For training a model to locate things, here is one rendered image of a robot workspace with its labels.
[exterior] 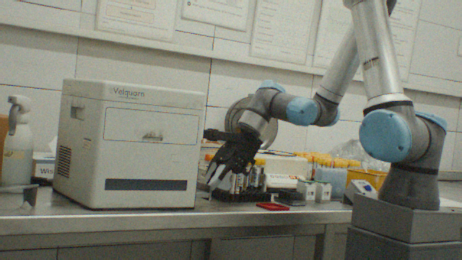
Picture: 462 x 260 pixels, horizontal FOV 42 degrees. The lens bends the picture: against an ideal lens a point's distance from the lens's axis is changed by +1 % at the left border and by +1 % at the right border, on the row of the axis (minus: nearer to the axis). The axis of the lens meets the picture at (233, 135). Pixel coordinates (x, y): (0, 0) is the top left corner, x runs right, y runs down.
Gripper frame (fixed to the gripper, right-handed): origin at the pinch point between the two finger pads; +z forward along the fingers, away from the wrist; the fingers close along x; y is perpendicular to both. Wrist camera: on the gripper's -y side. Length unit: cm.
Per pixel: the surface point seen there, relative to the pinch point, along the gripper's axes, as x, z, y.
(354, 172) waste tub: 9, -36, 54
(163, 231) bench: -5.4, 15.8, -7.8
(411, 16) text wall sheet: 57, -134, 86
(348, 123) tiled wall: 60, -73, 86
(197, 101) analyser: -4.4, -15.7, -18.5
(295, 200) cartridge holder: 0.0, -13.1, 29.3
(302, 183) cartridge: 3.7, -19.7, 31.8
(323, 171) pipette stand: 8, -29, 40
